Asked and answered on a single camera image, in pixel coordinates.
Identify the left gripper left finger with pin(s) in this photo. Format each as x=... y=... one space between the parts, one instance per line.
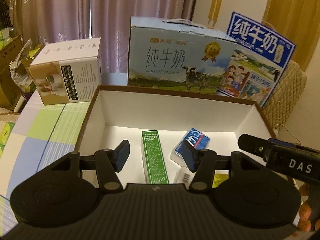
x=108 y=163

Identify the checkered tablecloth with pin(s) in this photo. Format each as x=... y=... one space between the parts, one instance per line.
x=42 y=134

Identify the right hand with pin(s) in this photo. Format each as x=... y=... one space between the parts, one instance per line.
x=304 y=223

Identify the large brown cardboard box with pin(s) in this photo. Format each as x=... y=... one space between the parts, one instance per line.
x=118 y=113

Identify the quilted beige chair cover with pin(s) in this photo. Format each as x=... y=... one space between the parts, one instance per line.
x=285 y=95

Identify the green rectangular box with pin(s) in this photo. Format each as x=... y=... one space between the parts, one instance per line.
x=153 y=161

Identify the brown cardboard boxes on floor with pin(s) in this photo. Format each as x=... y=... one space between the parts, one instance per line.
x=16 y=57

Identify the light blue milk carton box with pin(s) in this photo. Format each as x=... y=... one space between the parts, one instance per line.
x=177 y=54

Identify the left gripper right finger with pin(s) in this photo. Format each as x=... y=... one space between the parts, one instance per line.
x=201 y=162

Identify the dark blue milk carton box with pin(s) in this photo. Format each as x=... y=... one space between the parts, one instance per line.
x=260 y=57

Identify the blue clear floss box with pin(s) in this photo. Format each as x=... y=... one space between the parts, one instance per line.
x=196 y=138

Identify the pink curtain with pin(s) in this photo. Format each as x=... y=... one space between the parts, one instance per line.
x=48 y=21

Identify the white brown product box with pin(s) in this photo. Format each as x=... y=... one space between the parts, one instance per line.
x=68 y=71

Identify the yellow snack packet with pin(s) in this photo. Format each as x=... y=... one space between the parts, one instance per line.
x=218 y=179

